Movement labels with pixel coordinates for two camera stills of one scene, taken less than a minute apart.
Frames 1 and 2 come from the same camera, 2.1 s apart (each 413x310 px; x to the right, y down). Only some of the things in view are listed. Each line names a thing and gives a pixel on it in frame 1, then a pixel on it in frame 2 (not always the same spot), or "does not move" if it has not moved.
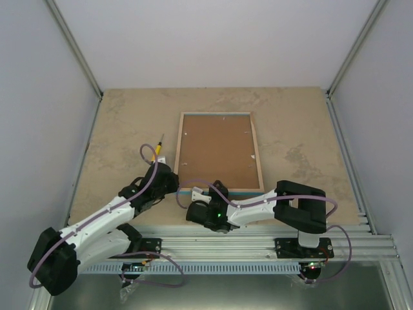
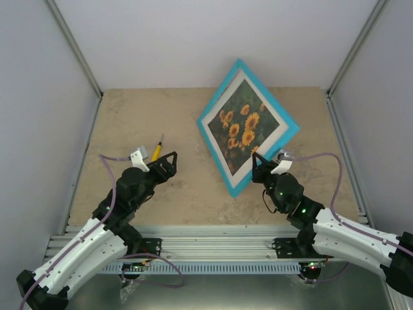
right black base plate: x=290 y=248 does not move
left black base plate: x=147 y=245 does not move
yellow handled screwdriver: x=157 y=150 does not move
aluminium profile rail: x=351 y=243 does not move
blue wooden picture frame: x=220 y=146 to x=288 y=128
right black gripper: x=223 y=188 to x=265 y=166
